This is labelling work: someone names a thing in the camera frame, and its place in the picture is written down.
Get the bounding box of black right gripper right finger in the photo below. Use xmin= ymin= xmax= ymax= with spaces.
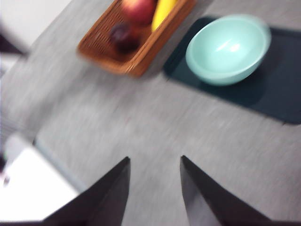
xmin=180 ymin=155 xmax=301 ymax=226

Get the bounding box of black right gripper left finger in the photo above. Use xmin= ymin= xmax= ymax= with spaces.
xmin=0 ymin=157 xmax=131 ymax=226

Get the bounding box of teal ribbed bowl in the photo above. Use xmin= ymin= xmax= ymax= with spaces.
xmin=185 ymin=14 xmax=271 ymax=86

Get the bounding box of dark red plum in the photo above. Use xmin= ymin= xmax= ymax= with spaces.
xmin=109 ymin=23 xmax=139 ymax=52

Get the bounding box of dark green rectangular tray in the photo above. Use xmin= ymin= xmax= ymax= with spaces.
xmin=163 ymin=16 xmax=301 ymax=125

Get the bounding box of brown wicker basket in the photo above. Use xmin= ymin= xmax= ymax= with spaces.
xmin=77 ymin=0 xmax=197 ymax=77

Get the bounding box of yellow banana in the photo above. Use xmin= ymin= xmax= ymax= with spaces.
xmin=151 ymin=0 xmax=178 ymax=32

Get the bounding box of red orange peach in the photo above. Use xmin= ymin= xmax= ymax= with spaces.
xmin=121 ymin=0 xmax=158 ymax=25

